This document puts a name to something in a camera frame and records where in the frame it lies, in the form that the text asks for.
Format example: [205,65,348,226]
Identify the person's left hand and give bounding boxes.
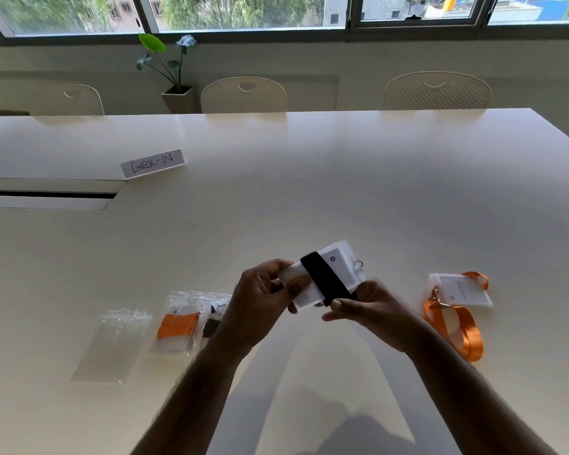
[217,259,313,358]

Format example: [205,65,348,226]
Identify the person's right hand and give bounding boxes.
[321,278,438,354]

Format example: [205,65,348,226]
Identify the black lanyard strap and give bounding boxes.
[300,251,359,308]

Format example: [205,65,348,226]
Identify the clear badge holder with card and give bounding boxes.
[278,240,367,312]

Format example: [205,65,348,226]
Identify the person's right forearm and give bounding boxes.
[405,322,559,455]

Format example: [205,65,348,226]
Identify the person's left forearm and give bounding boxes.
[132,327,254,455]

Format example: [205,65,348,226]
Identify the badge holder with white card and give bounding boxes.
[429,273,494,308]

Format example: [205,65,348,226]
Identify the white handwritten paper sign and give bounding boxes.
[119,149,187,180]

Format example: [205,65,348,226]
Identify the empty clear plastic bag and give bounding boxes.
[70,308,154,385]

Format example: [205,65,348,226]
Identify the white perforated chair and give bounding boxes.
[200,77,288,114]
[32,83,105,117]
[383,71,493,111]

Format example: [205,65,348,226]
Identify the beige square planter pot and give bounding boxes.
[161,85,196,114]

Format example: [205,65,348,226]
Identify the green leafy plant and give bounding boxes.
[136,33,199,94]

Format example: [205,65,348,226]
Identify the plastic packet with black lanyard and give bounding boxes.
[197,293,233,352]

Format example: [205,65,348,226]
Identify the plastic packet with orange lanyard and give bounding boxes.
[149,291,205,357]

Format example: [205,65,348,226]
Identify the orange lanyard strap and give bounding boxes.
[422,271,490,363]

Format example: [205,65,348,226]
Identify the white table cable flap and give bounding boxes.
[0,177,127,212]

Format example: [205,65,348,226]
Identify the grey window frame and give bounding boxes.
[0,0,569,41]

